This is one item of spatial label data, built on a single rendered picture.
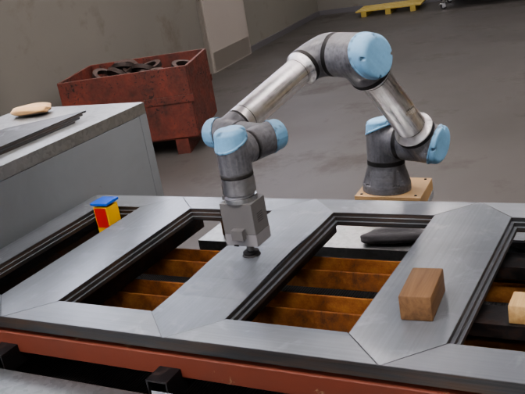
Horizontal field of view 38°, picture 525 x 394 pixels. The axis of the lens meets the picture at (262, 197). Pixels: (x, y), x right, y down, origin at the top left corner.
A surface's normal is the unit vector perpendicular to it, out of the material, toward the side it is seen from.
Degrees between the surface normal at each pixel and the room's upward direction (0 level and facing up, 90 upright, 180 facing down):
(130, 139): 90
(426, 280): 0
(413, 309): 90
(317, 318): 90
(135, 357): 90
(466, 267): 0
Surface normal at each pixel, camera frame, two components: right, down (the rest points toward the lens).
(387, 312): -0.16, -0.93
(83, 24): 0.92, -0.03
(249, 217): -0.47, 0.37
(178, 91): -0.13, 0.35
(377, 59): 0.65, 0.08
